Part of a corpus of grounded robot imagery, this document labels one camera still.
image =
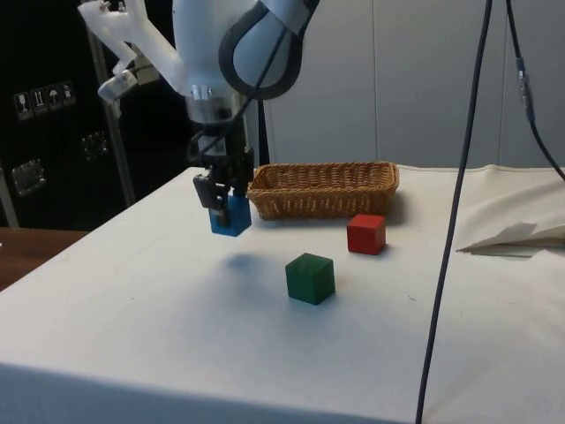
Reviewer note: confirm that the blue cube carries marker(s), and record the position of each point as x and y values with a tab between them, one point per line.
240	218

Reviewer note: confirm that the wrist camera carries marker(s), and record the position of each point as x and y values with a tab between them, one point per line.
117	84

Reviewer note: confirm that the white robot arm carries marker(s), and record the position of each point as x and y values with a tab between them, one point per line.
198	44

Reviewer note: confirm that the green cube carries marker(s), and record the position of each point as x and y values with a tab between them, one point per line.
309	280

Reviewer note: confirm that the wicker basket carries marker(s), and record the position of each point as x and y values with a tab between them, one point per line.
322	194

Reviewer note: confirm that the red cube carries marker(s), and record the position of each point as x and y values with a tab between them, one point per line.
364	236

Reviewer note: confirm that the black cabinet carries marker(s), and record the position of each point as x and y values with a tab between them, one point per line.
44	154

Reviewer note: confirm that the silver metal pole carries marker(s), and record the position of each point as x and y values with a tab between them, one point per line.
117	146

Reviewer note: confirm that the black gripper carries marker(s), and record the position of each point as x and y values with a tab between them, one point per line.
225	150

